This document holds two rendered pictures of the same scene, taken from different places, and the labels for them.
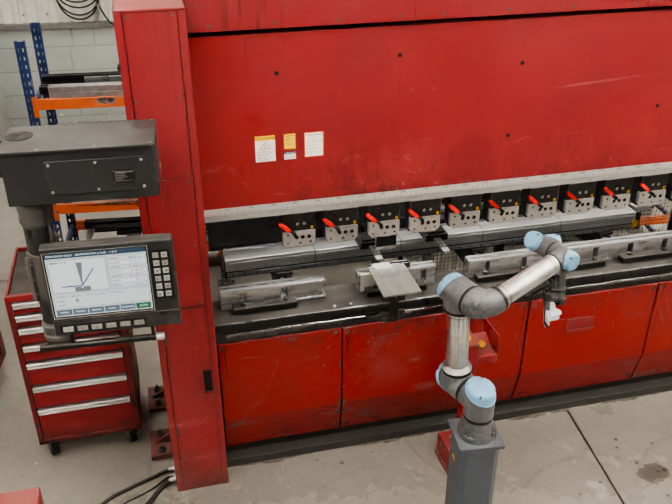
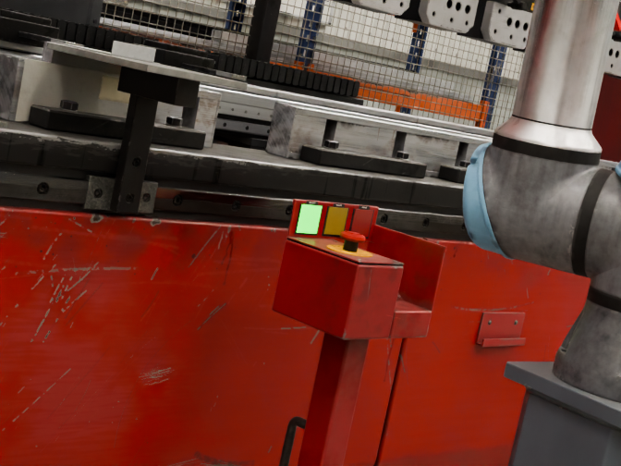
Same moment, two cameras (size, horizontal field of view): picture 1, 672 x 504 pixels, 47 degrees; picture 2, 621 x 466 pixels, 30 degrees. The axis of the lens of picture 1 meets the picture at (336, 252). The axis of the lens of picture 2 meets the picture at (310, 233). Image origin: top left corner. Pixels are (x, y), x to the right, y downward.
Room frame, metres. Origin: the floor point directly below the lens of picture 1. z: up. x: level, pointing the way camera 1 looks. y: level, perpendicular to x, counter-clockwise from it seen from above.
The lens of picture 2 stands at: (1.48, 0.37, 1.03)
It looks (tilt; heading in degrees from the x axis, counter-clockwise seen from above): 8 degrees down; 329
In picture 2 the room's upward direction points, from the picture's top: 12 degrees clockwise
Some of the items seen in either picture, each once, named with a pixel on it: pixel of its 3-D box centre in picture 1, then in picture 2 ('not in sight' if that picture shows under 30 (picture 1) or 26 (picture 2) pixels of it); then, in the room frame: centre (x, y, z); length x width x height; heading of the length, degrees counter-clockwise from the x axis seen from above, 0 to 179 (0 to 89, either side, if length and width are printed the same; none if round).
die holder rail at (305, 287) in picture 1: (272, 291); not in sight; (3.12, 0.30, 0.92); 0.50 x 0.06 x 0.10; 104
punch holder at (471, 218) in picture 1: (462, 207); not in sight; (3.34, -0.60, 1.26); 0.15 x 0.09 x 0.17; 104
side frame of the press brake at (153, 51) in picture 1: (174, 242); not in sight; (3.19, 0.75, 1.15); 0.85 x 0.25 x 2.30; 14
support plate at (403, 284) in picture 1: (394, 280); (145, 65); (3.11, -0.27, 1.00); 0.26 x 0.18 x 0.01; 14
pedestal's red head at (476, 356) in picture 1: (471, 339); (360, 269); (2.97, -0.63, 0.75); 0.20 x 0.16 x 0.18; 106
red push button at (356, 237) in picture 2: not in sight; (351, 243); (2.95, -0.59, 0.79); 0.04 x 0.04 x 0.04
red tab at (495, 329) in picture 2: (580, 324); (504, 329); (3.34, -1.27, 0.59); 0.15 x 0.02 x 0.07; 104
